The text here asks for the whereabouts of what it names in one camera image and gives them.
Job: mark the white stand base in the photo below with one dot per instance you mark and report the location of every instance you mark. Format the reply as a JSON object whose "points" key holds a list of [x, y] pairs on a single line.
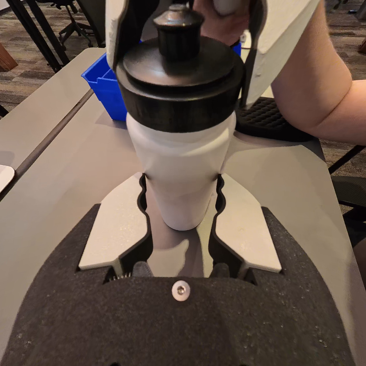
{"points": [[5, 177]]}

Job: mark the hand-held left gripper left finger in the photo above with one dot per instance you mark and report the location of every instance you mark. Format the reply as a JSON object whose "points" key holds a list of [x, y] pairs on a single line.
{"points": [[114, 231]]}

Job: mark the white plastic bottle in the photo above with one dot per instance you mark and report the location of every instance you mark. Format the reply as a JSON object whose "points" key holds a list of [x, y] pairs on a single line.
{"points": [[180, 171]]}

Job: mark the black bottle lid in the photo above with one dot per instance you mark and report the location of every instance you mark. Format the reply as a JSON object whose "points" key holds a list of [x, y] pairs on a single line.
{"points": [[177, 108]]}

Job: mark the blue plastic bin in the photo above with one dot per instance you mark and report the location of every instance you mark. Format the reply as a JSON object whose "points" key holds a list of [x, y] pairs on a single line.
{"points": [[105, 91]]}

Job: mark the person's right hand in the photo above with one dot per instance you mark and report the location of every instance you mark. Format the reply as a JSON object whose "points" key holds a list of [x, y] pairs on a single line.
{"points": [[223, 28]]}

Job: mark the dark office chair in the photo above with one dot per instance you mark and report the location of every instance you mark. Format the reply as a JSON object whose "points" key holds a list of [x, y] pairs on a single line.
{"points": [[74, 25]]}

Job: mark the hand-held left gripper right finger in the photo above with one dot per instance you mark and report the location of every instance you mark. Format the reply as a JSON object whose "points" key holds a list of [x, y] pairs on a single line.
{"points": [[246, 231]]}

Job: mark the black high-back chair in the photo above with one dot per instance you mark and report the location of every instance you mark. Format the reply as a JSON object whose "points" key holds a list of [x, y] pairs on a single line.
{"points": [[94, 23]]}

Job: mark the person's right forearm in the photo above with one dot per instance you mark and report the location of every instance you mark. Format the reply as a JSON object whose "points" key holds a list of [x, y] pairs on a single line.
{"points": [[320, 85]]}

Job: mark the wooden post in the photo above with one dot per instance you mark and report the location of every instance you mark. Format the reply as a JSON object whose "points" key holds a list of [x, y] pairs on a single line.
{"points": [[7, 58]]}

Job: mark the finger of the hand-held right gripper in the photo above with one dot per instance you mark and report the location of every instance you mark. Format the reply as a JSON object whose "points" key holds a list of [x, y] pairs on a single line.
{"points": [[280, 37], [113, 28]]}

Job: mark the black metal table frame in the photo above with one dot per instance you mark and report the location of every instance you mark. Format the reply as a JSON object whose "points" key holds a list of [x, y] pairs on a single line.
{"points": [[43, 34]]}

